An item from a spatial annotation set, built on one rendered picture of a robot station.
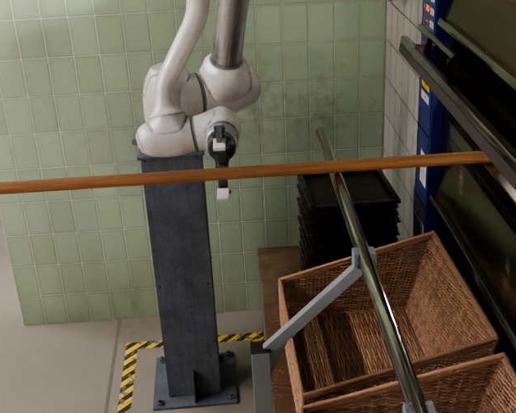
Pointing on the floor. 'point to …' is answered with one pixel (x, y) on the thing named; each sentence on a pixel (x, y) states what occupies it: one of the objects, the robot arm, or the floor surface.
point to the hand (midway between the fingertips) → (221, 174)
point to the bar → (364, 262)
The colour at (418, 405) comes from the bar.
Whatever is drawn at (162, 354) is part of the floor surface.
